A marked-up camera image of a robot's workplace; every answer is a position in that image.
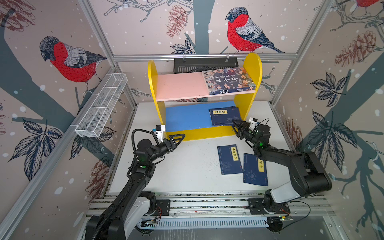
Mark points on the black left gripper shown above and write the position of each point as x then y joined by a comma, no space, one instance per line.
169,143

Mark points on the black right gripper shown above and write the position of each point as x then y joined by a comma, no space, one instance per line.
244,128

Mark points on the navy book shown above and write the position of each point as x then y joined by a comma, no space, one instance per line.
224,108
255,171
224,117
229,159

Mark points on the colourful portrait cover book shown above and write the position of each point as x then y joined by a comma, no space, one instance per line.
225,81

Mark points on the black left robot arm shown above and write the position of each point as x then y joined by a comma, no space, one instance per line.
133,202

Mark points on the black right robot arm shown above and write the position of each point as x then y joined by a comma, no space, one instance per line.
307,175

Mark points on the black mesh tray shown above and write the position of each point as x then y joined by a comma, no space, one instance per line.
203,64

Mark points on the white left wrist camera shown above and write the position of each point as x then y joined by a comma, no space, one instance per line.
159,131

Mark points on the aluminium rail base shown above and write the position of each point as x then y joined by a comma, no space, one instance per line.
219,210

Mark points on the white wire mesh basket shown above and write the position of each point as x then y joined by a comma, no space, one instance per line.
99,112

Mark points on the aluminium horizontal frame bar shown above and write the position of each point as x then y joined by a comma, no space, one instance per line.
144,58

